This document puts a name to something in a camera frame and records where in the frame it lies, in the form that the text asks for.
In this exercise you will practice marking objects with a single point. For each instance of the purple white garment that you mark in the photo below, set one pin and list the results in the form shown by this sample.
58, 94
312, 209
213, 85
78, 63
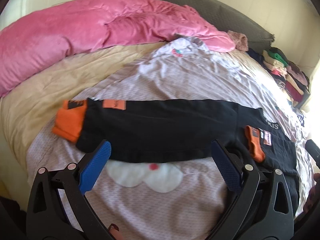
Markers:
302, 119

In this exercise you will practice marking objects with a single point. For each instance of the stack of folded clothes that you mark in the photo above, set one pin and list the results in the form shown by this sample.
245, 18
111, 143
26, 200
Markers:
285, 73

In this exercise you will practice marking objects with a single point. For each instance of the person's left hand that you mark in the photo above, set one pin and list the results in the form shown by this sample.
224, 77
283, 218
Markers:
114, 231

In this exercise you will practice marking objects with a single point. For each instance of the pink quilted duvet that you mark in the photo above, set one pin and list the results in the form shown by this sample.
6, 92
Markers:
43, 38

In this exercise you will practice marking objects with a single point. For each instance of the black long-sleeve shirt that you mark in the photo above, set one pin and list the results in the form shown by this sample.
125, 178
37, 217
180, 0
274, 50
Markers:
178, 130

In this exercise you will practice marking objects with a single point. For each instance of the lilac patterned bed sheet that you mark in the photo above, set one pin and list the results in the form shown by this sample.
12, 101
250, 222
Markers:
175, 200

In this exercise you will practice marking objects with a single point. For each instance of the grey quilted headboard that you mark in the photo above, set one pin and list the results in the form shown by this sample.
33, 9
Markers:
226, 18

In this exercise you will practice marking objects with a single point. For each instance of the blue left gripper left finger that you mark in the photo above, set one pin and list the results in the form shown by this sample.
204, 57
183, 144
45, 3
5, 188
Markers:
91, 166

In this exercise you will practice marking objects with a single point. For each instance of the person's right hand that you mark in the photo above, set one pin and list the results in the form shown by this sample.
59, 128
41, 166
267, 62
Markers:
312, 194

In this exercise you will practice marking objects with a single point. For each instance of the pink fuzzy garment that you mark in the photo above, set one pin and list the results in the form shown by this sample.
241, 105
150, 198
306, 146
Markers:
240, 40

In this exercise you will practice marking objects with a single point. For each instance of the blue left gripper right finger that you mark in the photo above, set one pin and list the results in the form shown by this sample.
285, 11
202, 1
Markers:
229, 166

